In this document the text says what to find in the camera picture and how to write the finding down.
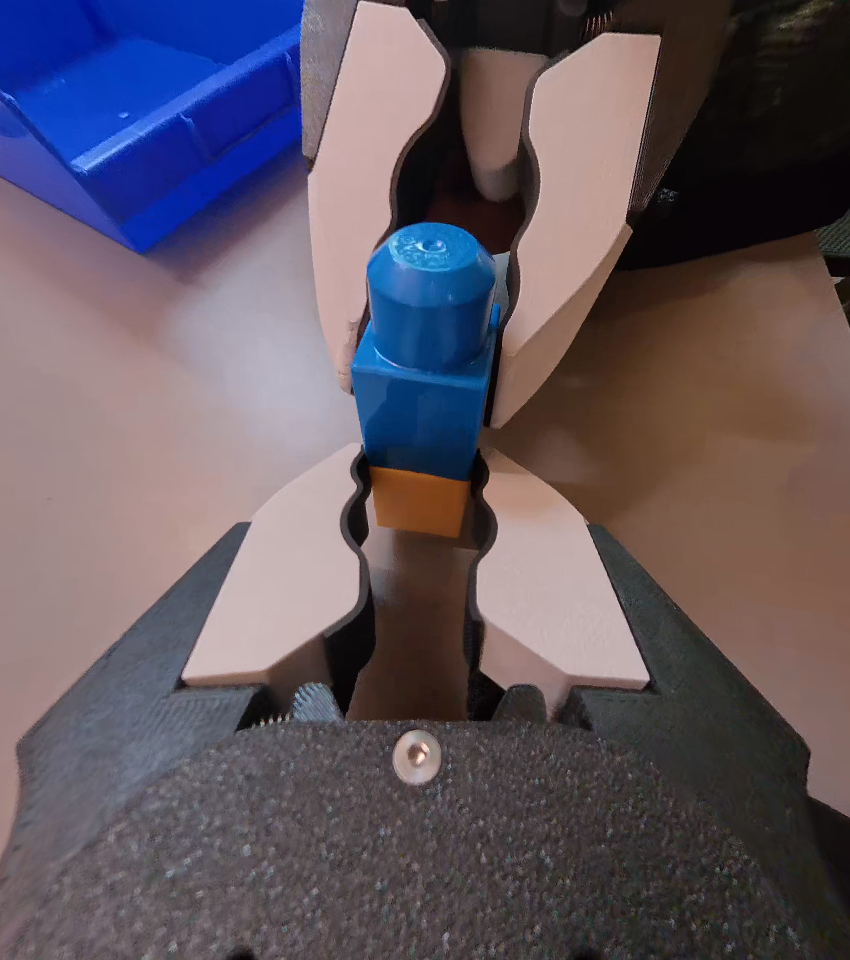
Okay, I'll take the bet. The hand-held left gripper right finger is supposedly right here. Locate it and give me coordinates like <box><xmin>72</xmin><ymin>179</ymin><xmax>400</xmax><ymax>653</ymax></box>
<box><xmin>464</xmin><ymin>448</ymin><xmax>651</xmax><ymax>723</ymax></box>

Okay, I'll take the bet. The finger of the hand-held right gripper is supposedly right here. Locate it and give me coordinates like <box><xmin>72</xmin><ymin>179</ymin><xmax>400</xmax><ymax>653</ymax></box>
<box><xmin>488</xmin><ymin>31</ymin><xmax>662</xmax><ymax>430</ymax></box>
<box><xmin>307</xmin><ymin>0</ymin><xmax>450</xmax><ymax>395</ymax></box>

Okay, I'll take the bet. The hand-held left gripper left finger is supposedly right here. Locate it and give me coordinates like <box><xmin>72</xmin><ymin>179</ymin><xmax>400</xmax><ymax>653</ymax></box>
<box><xmin>182</xmin><ymin>442</ymin><xmax>373</xmax><ymax>720</ymax></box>

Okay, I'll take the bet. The yellow mega block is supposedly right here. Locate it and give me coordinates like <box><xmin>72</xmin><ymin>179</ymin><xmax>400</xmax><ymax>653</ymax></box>
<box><xmin>372</xmin><ymin>465</ymin><xmax>469</xmax><ymax>538</ymax></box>

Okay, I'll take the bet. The blue mega block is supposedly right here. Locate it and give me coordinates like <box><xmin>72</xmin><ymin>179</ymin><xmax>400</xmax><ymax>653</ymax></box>
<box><xmin>352</xmin><ymin>222</ymin><xmax>504</xmax><ymax>481</ymax></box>

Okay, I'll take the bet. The blue plastic bin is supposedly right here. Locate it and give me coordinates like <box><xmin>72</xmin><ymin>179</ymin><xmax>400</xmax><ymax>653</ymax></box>
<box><xmin>0</xmin><ymin>0</ymin><xmax>304</xmax><ymax>255</ymax></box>

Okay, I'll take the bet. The person's right forearm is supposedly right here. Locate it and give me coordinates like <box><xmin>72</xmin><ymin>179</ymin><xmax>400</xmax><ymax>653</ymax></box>
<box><xmin>657</xmin><ymin>0</ymin><xmax>850</xmax><ymax>271</ymax></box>

